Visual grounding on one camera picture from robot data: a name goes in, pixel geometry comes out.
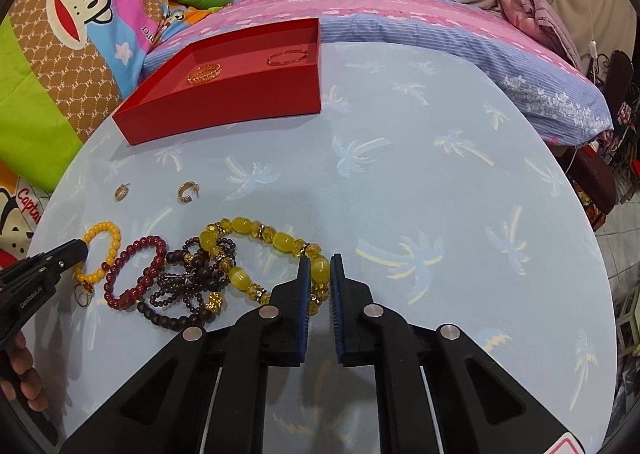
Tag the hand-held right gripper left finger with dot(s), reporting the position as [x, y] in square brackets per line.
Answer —
[303, 314]

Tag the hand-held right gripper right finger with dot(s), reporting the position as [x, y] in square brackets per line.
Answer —
[336, 314]

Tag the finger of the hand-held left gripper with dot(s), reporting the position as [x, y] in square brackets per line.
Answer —
[70, 254]
[25, 301]

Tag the small gold hoop earring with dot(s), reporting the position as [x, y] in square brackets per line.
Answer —
[121, 192]

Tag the wide gold hoop earring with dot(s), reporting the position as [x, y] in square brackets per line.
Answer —
[183, 193]

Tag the red jewelry tray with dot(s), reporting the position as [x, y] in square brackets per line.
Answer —
[260, 94]

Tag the person's left hand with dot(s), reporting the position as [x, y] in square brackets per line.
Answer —
[22, 374]

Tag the cartoon monkey printed blanket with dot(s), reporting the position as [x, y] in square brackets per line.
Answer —
[65, 84]

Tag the thin gold bangle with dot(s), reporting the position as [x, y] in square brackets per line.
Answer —
[270, 59]

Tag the white plastic stool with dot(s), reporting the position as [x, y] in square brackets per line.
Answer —
[629, 319]

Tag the pink and blue floral pillow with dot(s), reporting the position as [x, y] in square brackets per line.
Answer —
[425, 29]

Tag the pink quilted cloth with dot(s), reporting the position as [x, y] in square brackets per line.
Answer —
[542, 14]

